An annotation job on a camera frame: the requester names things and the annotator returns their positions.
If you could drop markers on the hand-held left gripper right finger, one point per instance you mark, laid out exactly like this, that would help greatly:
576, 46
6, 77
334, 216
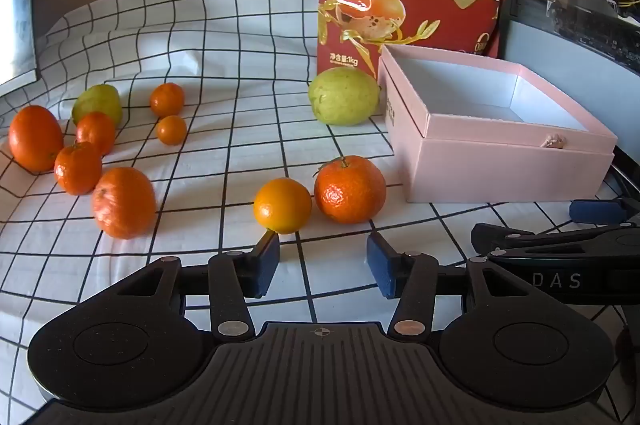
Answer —
381, 267

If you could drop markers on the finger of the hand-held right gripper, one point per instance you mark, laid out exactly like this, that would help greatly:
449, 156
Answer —
595, 211
500, 239

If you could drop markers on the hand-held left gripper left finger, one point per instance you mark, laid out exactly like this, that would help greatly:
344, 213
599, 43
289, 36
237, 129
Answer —
266, 262

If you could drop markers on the yellowish smooth orange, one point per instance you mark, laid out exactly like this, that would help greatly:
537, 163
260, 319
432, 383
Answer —
282, 205

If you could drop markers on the pink box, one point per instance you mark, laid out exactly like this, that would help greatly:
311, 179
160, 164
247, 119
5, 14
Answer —
475, 170

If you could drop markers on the mandarin with green stem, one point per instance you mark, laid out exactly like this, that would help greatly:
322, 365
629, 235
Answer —
350, 189

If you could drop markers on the large bumpy mandarin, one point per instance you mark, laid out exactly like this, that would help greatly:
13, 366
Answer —
123, 202

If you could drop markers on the small tangerine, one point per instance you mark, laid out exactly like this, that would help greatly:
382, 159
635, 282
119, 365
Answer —
167, 99
171, 129

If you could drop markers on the orange tangerine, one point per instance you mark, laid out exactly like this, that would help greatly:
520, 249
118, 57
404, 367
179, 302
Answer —
96, 132
77, 167

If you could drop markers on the large smooth orange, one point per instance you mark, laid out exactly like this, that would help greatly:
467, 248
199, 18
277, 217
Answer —
35, 137

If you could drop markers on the white checked cloth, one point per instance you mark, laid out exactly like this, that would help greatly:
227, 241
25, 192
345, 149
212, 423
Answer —
225, 55

